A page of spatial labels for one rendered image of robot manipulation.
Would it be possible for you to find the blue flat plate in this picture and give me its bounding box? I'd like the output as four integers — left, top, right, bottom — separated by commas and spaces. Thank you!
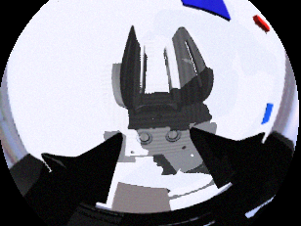
181, 0, 231, 21

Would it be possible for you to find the red rectangular bar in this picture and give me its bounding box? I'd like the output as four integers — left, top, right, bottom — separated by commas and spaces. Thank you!
252, 15, 270, 33

